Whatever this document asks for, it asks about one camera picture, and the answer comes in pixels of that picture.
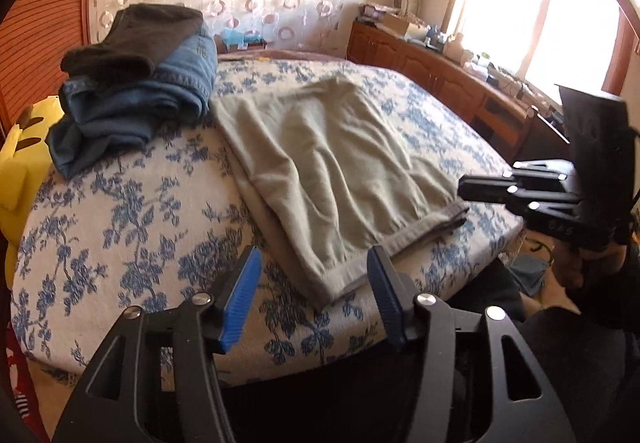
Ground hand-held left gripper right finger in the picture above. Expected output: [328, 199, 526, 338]
[366, 245, 576, 443]

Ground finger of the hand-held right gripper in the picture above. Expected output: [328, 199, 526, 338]
[501, 160, 577, 185]
[457, 176, 584, 224]

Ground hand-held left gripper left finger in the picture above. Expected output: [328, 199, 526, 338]
[52, 245, 263, 443]

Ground grey-green pants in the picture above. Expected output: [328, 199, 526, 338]
[212, 76, 471, 311]

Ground folded dark grey pants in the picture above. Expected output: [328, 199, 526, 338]
[60, 3, 205, 80]

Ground person's right hand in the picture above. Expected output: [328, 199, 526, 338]
[552, 243, 587, 290]

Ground blue-grey cloth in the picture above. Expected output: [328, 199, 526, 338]
[510, 255, 551, 296]

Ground blue floral bed cover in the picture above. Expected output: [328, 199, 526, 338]
[10, 59, 525, 371]

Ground long wooden cabinet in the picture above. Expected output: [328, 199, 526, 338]
[346, 18, 571, 159]

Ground open cardboard box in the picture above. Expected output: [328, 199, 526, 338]
[377, 12, 423, 36]

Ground stack of papers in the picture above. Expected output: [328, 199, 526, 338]
[357, 3, 396, 24]

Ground folded blue jeans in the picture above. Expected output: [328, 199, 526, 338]
[47, 23, 219, 180]

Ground red patterned cloth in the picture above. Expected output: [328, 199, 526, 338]
[0, 328, 51, 443]

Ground yellow plush toy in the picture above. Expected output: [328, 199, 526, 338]
[0, 96, 63, 254]

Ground blue plastic bag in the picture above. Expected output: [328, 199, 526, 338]
[222, 28, 261, 46]

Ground wooden slatted wardrobe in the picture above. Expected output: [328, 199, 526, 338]
[0, 0, 101, 134]

